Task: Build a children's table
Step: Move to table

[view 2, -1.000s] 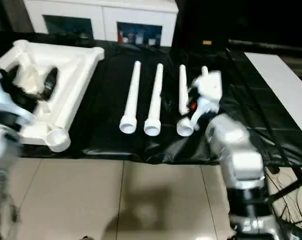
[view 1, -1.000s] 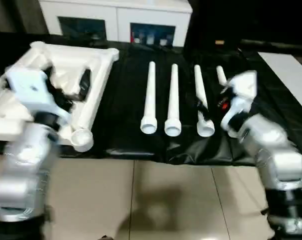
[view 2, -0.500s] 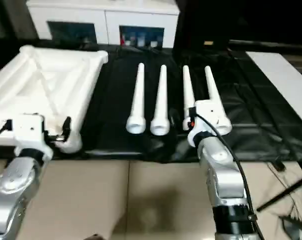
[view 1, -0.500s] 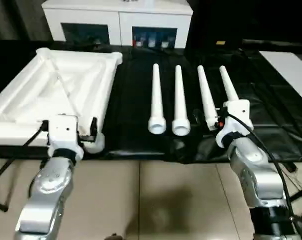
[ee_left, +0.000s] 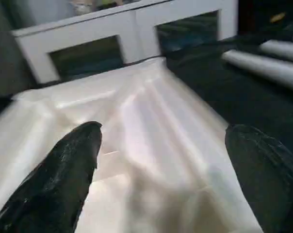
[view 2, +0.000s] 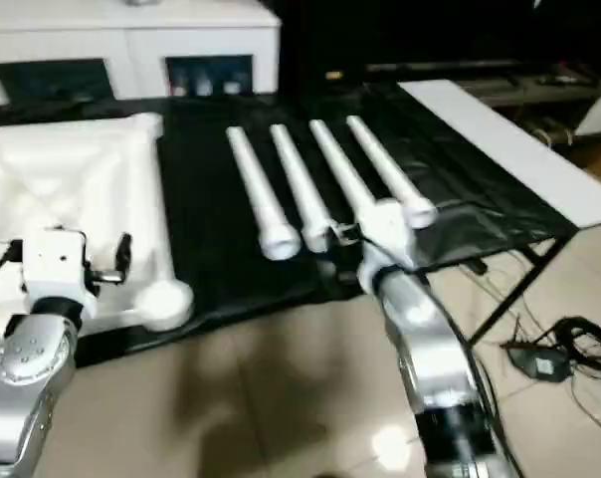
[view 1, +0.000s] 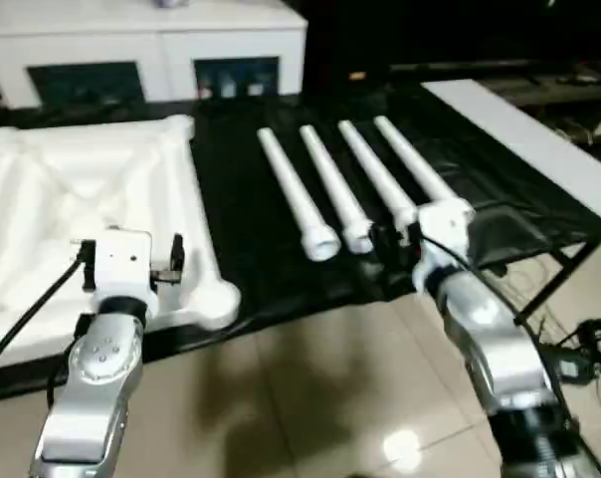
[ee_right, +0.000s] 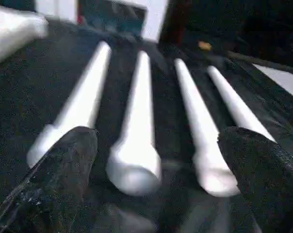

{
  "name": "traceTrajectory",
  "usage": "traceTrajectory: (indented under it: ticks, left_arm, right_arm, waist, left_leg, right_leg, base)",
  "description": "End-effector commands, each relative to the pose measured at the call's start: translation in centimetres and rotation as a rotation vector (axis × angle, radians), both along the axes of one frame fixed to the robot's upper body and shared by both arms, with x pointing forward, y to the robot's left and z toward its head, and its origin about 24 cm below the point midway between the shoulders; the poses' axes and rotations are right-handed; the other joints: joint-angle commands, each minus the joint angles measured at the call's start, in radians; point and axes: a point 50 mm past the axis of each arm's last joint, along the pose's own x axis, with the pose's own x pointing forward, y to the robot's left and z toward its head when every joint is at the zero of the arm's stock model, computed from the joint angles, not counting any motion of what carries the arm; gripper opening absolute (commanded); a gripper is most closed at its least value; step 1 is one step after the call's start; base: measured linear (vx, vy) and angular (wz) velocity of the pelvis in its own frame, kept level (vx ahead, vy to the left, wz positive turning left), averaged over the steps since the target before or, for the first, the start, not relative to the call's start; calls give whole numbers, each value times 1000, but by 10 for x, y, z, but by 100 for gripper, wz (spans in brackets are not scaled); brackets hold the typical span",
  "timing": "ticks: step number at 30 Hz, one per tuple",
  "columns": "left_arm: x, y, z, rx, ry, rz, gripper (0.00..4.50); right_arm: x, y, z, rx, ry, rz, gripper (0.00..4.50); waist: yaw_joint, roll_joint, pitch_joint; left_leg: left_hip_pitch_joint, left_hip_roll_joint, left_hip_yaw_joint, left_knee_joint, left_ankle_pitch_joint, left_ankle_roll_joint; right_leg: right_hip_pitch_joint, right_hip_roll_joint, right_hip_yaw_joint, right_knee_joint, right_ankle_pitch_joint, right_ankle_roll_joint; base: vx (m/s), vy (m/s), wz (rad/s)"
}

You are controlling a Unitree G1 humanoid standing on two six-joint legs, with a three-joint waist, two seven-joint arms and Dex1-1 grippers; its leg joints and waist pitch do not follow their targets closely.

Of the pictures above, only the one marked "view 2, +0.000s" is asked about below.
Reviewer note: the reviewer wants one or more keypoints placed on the white box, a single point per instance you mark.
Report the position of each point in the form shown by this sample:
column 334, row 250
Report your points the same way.
column 599, row 117

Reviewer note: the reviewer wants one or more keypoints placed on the small yellow tag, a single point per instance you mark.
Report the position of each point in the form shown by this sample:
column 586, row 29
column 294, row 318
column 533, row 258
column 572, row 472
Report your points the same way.
column 334, row 75

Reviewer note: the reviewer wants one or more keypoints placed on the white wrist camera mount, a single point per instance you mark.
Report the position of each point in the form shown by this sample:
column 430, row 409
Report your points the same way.
column 387, row 234
column 52, row 264

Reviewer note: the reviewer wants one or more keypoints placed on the white plastic table leg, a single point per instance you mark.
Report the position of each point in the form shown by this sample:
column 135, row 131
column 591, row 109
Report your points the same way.
column 338, row 169
column 380, row 159
column 295, row 179
column 253, row 184

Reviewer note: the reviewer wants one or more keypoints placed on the white cabinet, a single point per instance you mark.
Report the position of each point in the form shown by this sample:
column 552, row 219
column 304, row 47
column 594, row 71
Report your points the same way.
column 131, row 35

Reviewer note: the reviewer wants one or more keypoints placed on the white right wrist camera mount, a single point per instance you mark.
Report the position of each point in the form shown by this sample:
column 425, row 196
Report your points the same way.
column 387, row 234

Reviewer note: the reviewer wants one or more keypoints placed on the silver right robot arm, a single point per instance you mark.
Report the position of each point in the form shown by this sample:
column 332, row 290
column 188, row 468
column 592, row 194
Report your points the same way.
column 430, row 338

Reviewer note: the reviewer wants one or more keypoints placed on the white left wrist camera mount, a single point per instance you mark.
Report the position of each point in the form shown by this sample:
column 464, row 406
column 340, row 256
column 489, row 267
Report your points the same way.
column 52, row 264

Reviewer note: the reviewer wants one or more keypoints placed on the black mat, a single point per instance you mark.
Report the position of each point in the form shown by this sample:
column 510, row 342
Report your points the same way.
column 206, row 199

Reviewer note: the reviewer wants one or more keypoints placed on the black power adapter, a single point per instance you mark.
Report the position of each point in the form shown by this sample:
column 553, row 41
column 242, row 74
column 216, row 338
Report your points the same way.
column 537, row 363

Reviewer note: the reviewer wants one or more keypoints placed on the dark low shelf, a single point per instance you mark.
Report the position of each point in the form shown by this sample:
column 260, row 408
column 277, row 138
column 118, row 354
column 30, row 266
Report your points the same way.
column 479, row 74

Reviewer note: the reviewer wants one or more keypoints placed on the white plastic table top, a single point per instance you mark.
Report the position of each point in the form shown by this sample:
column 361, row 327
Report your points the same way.
column 57, row 164

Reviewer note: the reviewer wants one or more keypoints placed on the black metal table frame leg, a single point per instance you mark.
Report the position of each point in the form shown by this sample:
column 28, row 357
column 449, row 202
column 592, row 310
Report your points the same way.
column 509, row 296

